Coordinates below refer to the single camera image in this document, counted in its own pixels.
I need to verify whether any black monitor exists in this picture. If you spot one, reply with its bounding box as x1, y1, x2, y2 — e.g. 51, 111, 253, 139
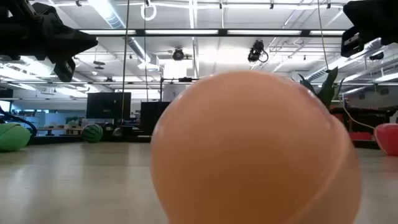
86, 91, 132, 120

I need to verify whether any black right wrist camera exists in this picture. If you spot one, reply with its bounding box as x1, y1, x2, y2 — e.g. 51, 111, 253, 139
340, 26, 365, 58

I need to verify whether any striped toy watermelon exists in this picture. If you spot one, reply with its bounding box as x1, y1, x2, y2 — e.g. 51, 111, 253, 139
81, 123, 104, 143

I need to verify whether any dark workbench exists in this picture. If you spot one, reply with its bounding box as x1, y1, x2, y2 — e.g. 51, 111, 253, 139
331, 105, 398, 149

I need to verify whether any black partition panel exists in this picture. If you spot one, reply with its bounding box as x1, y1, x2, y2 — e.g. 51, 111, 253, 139
140, 101, 171, 136

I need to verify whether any black ceiling camera with cable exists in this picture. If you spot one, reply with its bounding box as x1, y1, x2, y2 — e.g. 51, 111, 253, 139
248, 39, 269, 63

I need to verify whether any black metal stand frame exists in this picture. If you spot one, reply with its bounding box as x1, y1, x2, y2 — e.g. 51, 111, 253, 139
160, 76, 200, 103

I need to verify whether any red storage bin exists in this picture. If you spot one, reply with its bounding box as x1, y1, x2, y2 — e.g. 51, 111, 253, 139
348, 131, 373, 141

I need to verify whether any black metal table frame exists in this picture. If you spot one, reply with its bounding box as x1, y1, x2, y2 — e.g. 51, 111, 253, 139
27, 135, 383, 149

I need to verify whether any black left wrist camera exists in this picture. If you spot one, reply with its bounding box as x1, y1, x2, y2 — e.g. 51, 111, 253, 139
53, 57, 76, 83

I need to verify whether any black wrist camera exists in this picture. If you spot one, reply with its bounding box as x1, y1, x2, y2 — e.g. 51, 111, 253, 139
340, 26, 365, 58
53, 57, 76, 83

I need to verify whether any green toy fruit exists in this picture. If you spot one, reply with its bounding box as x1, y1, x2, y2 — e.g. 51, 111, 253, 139
0, 122, 32, 153

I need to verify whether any silver ventilation duct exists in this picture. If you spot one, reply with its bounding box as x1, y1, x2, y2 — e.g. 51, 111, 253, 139
88, 0, 153, 63

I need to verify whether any black overhead rig bar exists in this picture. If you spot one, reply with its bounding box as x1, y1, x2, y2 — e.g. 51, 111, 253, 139
74, 28, 348, 39

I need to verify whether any white LED light strip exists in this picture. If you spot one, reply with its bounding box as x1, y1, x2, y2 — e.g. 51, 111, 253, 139
310, 29, 346, 35
145, 29, 219, 35
80, 29, 137, 35
227, 29, 302, 35

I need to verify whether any round black ceiling camera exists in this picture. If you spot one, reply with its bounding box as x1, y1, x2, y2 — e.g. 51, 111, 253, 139
172, 48, 185, 62

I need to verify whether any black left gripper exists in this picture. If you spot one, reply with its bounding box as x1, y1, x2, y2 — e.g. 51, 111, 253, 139
29, 2, 99, 65

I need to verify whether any red toy fruit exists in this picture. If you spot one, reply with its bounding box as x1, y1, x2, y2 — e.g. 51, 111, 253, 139
373, 123, 398, 156

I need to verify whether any black blue cable bundle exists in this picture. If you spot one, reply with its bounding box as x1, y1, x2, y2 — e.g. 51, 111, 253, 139
0, 105, 38, 138

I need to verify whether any yellow cable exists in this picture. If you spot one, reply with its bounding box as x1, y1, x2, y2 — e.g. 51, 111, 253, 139
341, 96, 376, 131

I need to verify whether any peach coloured toy fruit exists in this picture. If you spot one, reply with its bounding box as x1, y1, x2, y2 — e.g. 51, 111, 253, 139
149, 70, 363, 224

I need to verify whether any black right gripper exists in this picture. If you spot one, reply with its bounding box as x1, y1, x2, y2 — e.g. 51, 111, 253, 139
343, 0, 398, 46

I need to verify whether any white hanging ring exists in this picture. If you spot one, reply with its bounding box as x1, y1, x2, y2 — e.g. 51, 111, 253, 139
140, 2, 157, 22

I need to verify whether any green snake plant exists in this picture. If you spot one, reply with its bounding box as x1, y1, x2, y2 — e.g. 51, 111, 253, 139
297, 66, 346, 110

